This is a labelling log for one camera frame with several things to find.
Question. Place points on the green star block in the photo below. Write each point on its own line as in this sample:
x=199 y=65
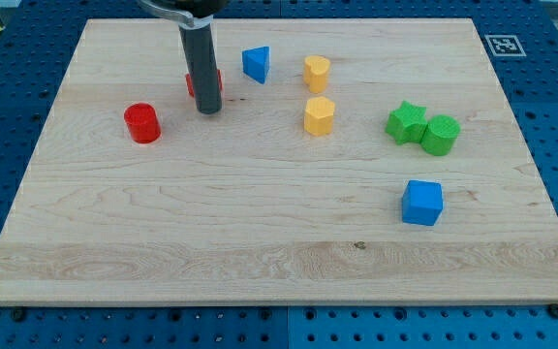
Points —
x=407 y=123

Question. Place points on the yellow heart block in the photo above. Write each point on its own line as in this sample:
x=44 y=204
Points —
x=315 y=73

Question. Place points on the red star block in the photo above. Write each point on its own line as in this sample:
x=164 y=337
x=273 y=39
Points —
x=190 y=86

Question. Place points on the blue cube block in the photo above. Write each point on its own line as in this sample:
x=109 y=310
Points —
x=422 y=202

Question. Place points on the white fiducial marker tag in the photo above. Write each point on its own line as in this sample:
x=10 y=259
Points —
x=503 y=45

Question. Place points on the yellow hexagon block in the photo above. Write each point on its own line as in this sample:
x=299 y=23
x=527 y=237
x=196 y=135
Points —
x=318 y=118

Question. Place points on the light wooden board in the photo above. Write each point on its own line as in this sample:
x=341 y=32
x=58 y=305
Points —
x=245 y=207

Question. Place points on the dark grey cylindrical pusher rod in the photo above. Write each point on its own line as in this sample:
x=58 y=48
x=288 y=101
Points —
x=202 y=68

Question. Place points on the red cylinder block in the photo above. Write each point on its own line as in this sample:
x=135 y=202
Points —
x=142 y=123

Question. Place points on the black screw bolt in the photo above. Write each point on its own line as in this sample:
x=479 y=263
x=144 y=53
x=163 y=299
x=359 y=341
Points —
x=552 y=310
x=18 y=314

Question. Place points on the black screw bolt right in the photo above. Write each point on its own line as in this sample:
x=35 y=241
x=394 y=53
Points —
x=552 y=310

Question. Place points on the green cylinder block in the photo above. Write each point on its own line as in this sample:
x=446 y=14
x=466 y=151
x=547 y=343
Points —
x=440 y=135

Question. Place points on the black screw bolt left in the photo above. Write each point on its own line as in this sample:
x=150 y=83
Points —
x=18 y=314

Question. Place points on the blue triangle block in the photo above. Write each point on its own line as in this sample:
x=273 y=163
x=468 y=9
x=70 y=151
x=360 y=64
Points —
x=256 y=63

